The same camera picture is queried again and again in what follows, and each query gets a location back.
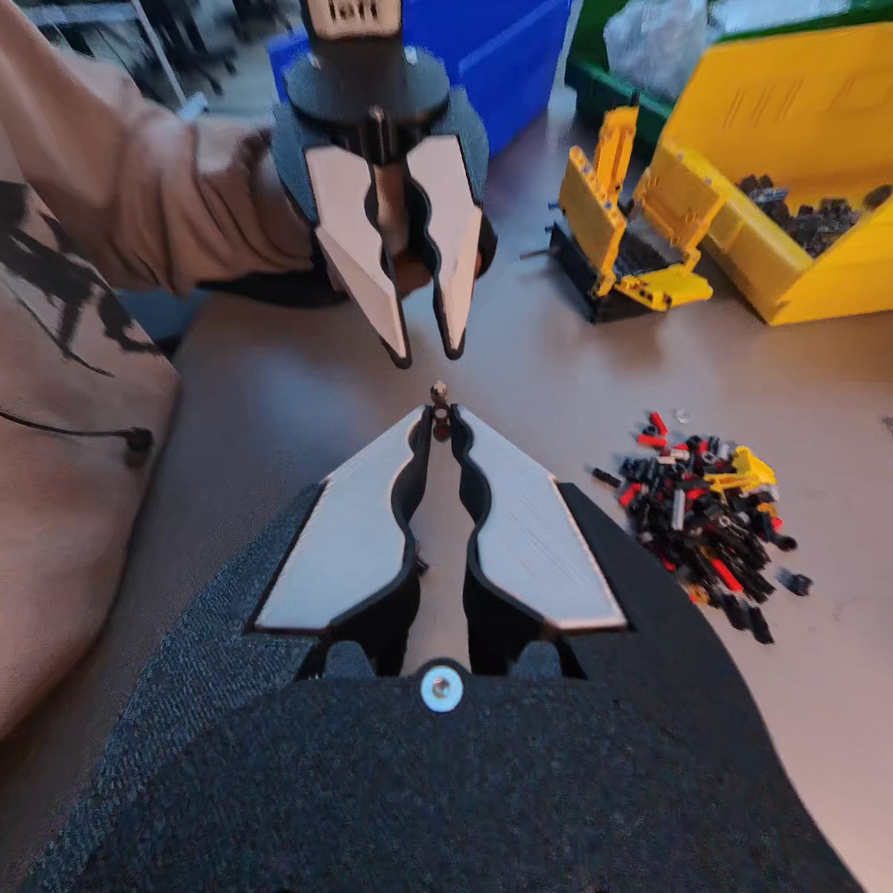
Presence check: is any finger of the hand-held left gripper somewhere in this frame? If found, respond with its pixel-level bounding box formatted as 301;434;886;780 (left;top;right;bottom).
305;145;414;371
405;134;485;362

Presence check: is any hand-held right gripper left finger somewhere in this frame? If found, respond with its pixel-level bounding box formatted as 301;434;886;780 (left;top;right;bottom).
253;406;433;675

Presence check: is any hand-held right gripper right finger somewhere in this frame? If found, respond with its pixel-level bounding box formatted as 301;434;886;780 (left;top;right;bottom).
450;405;629;675

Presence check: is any pile of small building pieces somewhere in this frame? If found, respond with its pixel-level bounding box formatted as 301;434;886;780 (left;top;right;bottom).
590;410;815;646

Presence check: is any small grey connector assembly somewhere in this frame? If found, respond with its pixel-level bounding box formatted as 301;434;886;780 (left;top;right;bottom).
428;380;453;445

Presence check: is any person's left forearm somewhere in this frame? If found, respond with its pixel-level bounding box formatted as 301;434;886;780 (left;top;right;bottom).
0;0;315;295

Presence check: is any person's left hand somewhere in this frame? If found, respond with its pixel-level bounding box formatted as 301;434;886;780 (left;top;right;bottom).
392;251;435;300

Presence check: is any black wrist rest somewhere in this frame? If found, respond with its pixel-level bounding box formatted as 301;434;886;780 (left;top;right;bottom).
197;268;350;309

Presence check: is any blue storage bin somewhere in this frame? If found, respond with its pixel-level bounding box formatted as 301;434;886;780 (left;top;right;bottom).
267;0;574;160

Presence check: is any yellow and black robot model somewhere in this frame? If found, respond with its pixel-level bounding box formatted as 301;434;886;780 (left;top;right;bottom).
520;105;731;326

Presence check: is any green storage bin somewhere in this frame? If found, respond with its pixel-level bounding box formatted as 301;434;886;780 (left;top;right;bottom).
564;0;893;144

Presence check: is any crumpled clear plastic bag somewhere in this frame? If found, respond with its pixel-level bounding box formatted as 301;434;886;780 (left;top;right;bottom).
602;0;710;100

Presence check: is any person's beige sweatshirt torso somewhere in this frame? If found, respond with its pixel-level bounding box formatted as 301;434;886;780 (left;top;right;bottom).
0;181;184;737

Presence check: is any yellow storage bin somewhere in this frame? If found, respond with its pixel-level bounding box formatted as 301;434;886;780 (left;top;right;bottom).
658;20;893;327

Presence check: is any heap of black building pieces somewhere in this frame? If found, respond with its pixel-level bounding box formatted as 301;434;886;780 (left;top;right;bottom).
734;173;893;260

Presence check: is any black earphone cable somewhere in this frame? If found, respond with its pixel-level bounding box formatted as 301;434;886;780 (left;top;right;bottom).
0;410;156;470

